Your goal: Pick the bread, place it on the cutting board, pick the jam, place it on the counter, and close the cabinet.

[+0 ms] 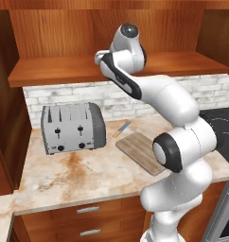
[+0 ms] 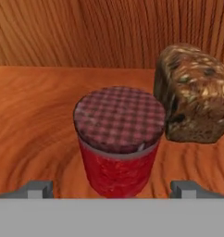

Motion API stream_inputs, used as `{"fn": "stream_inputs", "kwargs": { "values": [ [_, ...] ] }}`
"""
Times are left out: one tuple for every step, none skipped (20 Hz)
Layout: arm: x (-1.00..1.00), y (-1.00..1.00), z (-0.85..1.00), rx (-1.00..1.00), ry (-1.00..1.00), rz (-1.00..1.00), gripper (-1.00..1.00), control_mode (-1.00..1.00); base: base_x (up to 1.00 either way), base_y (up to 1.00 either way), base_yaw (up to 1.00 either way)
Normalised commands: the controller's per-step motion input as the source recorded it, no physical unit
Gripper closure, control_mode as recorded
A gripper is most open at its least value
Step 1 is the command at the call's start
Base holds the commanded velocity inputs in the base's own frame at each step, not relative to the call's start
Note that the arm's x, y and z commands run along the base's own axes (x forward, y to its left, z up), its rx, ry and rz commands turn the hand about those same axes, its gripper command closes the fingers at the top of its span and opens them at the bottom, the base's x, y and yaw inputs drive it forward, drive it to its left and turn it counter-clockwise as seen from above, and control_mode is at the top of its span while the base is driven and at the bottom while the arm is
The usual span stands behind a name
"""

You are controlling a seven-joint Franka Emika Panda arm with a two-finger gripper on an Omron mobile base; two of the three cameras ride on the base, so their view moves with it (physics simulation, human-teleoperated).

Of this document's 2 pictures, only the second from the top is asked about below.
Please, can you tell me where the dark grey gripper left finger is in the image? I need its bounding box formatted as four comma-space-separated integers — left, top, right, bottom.
0, 180, 55, 199

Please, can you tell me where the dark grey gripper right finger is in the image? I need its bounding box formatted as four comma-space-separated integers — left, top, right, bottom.
169, 180, 224, 199

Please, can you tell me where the red jam jar checkered lid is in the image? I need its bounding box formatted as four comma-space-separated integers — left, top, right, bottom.
72, 85, 167, 199

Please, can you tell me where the brown seeded bread loaf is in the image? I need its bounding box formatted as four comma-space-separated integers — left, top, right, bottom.
153, 43, 224, 144

